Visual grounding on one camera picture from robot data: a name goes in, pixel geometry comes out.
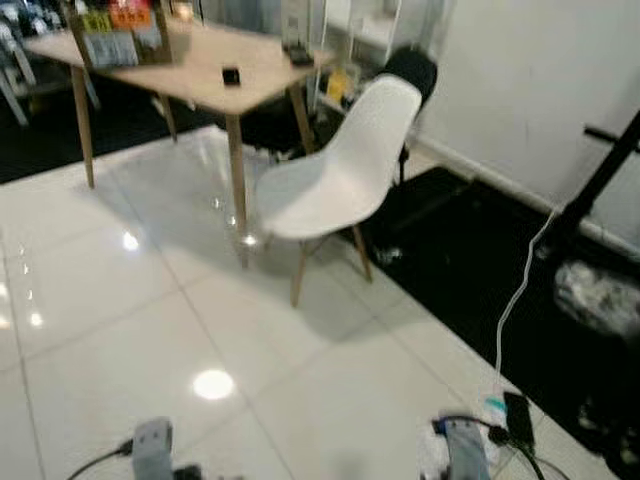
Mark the bin with clear bag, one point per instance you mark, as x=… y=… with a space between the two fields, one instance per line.
x=600 y=298

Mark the black pole stand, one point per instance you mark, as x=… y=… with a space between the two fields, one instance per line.
x=600 y=180

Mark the black power adapter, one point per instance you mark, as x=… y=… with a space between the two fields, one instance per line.
x=519 y=420

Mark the white power strip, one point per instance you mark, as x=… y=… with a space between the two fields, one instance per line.
x=495 y=410

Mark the black chair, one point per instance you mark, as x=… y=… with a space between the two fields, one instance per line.
x=415 y=68

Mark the white plastic chair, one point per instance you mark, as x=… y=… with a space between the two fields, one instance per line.
x=350 y=170

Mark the yellow packet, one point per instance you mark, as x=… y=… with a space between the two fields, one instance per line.
x=337 y=85

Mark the white shelf unit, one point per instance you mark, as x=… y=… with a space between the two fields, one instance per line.
x=350 y=25

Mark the black handheld controller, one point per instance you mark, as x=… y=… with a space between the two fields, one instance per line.
x=299 y=55

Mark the black earbud case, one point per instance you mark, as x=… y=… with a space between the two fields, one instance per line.
x=231 y=77

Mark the light wooden table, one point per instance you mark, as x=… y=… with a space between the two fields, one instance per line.
x=200 y=65

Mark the labelled cardboard box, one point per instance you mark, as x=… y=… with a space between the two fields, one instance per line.
x=115 y=40

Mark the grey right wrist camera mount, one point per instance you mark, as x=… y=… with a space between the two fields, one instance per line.
x=466 y=450

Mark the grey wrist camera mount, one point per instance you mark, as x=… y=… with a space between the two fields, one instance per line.
x=152 y=450
x=466 y=450

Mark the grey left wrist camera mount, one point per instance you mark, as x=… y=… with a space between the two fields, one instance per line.
x=152 y=450

